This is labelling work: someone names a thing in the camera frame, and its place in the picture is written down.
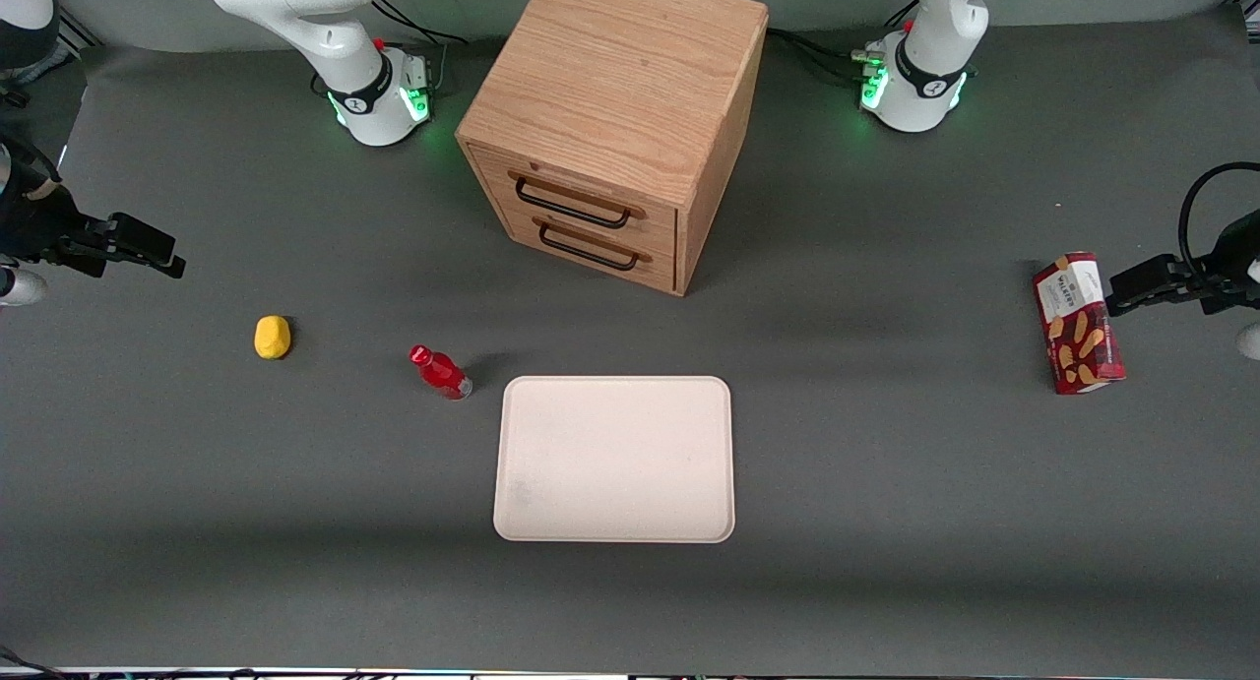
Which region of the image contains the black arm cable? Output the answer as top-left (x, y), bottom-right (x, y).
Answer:
top-left (1178, 161), bottom-right (1260, 279)
top-left (0, 134), bottom-right (66, 205)

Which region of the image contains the wooden drawer front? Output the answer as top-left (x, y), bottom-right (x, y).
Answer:
top-left (469, 145), bottom-right (680, 253)
top-left (490, 200), bottom-right (680, 294)

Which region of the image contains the cream plastic tray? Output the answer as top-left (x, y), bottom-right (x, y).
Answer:
top-left (492, 375), bottom-right (737, 544)

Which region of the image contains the yellow lemon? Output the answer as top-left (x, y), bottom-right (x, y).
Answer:
top-left (254, 315), bottom-right (292, 361)

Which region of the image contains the thin black table edge cable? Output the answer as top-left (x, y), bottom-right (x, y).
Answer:
top-left (0, 646), bottom-right (62, 680)

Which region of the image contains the black metal drawer handle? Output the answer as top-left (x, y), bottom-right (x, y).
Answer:
top-left (508, 171), bottom-right (648, 230)
top-left (533, 217), bottom-right (653, 272)

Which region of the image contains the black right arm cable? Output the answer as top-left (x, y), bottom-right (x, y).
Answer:
top-left (0, 134), bottom-right (66, 205)

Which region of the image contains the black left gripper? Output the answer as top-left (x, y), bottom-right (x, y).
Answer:
top-left (1106, 211), bottom-right (1260, 317)

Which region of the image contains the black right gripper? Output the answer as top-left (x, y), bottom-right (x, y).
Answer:
top-left (0, 183), bottom-right (187, 280)

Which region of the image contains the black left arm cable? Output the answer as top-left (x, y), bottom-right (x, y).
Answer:
top-left (1178, 161), bottom-right (1260, 279)

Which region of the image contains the red coke bottle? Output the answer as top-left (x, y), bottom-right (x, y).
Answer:
top-left (409, 344), bottom-right (474, 402)

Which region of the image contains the wooden drawer cabinet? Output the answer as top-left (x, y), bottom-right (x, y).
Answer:
top-left (455, 0), bottom-right (770, 297)

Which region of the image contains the red shortbread cookie box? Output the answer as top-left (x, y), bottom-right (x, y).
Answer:
top-left (1032, 251), bottom-right (1127, 396)

